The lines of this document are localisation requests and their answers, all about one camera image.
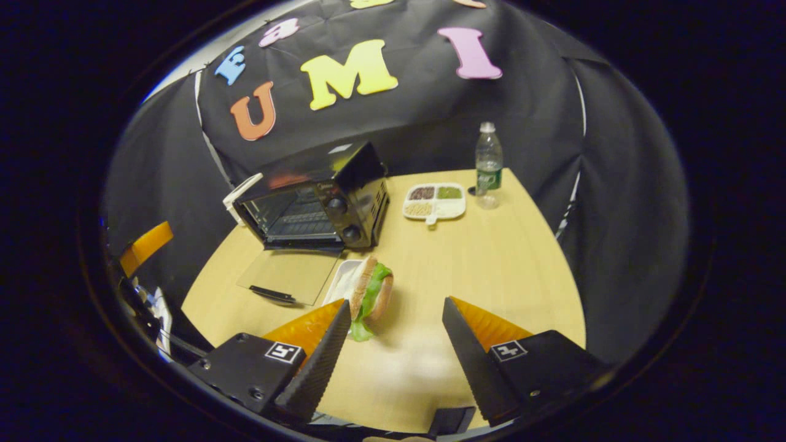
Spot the sandwich with lettuce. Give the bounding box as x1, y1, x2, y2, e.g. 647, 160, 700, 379
348, 255, 395, 343

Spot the white toaster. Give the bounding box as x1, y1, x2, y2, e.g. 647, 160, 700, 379
222, 173, 265, 227

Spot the black backdrop cloth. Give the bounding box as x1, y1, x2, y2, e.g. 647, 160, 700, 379
101, 0, 691, 369

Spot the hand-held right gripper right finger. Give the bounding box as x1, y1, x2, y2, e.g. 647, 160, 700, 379
442, 297, 612, 427

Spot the white divided snack plate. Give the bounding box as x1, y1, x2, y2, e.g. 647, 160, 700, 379
402, 182, 467, 227

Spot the clear plastic water bottle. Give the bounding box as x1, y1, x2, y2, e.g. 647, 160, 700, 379
475, 121, 504, 210

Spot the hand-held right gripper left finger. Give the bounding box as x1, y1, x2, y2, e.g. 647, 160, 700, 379
187, 299, 352, 424

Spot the black electric oven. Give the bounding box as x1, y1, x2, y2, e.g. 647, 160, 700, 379
230, 141, 391, 308

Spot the white rectangular tray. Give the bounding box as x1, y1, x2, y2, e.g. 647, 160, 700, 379
322, 258, 364, 306

